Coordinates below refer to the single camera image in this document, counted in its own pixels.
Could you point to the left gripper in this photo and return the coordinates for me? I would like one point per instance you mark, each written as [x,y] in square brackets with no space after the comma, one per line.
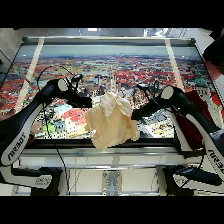
[80,100]

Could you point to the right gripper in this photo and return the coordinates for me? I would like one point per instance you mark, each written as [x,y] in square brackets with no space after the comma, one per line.
[146,110]

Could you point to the cream shirt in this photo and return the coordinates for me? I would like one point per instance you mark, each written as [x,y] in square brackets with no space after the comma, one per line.
[111,123]

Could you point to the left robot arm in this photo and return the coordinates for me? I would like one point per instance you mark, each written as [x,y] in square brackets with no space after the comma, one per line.
[20,128]

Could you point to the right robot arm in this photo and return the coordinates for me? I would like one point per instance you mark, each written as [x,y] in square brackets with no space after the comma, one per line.
[200,125]

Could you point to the red garment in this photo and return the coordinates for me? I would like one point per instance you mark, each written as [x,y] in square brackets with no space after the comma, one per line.
[193,131]

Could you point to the black garment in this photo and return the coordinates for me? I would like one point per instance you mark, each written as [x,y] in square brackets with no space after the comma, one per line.
[216,50]

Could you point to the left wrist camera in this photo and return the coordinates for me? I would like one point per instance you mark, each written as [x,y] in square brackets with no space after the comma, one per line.
[76,80]

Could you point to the silver frame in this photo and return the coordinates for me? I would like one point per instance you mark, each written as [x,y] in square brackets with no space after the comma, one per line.
[112,181]

